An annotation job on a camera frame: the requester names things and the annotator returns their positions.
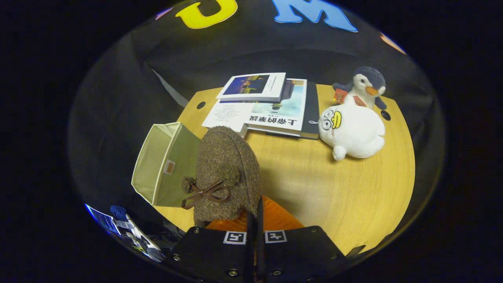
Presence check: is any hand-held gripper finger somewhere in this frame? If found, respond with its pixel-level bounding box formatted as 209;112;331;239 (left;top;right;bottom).
255;197;347;283
171;212;256;283

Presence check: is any brown fuzzy shoe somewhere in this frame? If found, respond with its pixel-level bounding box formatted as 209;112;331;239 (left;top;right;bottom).
181;126;263;228

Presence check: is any cream fabric storage box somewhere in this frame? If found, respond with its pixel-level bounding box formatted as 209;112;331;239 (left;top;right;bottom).
131;122;202;208

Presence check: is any book with sky cover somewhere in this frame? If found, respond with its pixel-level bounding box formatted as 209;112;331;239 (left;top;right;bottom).
244;79;320;140

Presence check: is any white duck plush toy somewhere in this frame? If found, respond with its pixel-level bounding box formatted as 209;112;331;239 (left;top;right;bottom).
318;94;386;161

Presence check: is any white book with night photo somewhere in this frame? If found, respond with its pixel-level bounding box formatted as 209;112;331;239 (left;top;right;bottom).
216;72;286;103

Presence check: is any grey penguin plush toy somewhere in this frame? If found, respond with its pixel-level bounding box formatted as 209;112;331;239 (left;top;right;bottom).
332;66;387;110

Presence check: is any black backdrop cloth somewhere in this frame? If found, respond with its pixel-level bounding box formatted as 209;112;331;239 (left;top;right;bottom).
67;0;444;236

